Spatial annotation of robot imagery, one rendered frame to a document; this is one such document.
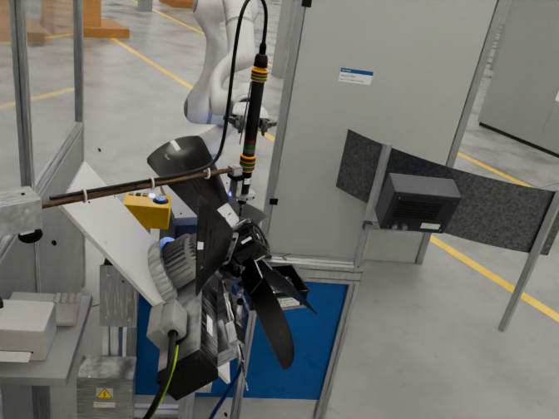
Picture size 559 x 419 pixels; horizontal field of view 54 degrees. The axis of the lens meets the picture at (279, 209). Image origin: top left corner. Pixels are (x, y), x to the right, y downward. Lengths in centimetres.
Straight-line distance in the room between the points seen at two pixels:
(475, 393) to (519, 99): 526
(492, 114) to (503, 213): 479
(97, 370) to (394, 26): 252
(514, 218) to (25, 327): 261
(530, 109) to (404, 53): 448
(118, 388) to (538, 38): 689
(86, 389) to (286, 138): 221
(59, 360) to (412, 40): 261
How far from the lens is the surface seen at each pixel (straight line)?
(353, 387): 295
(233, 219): 155
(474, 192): 329
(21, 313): 166
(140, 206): 196
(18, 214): 124
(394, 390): 301
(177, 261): 151
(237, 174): 151
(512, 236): 343
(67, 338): 173
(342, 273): 219
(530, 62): 780
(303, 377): 254
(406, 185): 205
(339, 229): 381
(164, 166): 151
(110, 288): 154
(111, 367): 166
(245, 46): 177
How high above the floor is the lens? 199
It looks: 27 degrees down
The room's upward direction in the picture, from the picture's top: 10 degrees clockwise
